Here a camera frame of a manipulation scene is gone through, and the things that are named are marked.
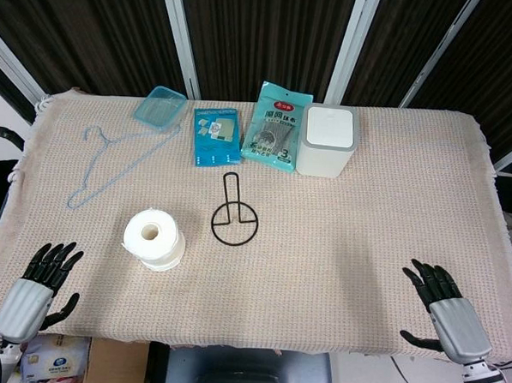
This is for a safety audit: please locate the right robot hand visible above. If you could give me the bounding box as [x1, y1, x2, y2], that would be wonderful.
[396, 258, 498, 366]

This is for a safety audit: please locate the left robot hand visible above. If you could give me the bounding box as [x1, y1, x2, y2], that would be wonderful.
[0, 237, 86, 347]

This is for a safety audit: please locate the white toilet paper roll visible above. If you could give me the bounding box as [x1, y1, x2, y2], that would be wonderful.
[119, 206, 188, 275]

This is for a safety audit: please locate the tissue pack with print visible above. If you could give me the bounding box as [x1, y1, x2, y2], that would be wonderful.
[16, 332, 93, 383]

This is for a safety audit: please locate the brown cardboard box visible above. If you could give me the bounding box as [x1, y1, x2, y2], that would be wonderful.
[83, 337, 151, 383]

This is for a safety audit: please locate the beige woven table cloth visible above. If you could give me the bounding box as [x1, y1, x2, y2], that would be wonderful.
[0, 84, 512, 365]

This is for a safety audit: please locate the black chair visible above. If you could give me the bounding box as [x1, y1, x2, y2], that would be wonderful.
[165, 343, 337, 383]

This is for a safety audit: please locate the white square trash bin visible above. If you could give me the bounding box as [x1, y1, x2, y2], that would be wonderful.
[295, 102, 359, 181]

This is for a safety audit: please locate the clear blue plastic container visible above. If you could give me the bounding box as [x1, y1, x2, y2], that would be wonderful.
[132, 84, 189, 135]

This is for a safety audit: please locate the blue flat product package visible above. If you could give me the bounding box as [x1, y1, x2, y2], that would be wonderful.
[190, 106, 245, 170]

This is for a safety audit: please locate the teal steel wool package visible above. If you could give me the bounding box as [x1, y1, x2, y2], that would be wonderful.
[239, 80, 315, 176]

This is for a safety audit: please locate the light blue wire hanger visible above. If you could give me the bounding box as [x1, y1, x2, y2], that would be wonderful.
[67, 118, 182, 216]

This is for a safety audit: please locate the black wire roll holder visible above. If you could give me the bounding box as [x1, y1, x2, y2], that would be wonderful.
[209, 171, 263, 247]

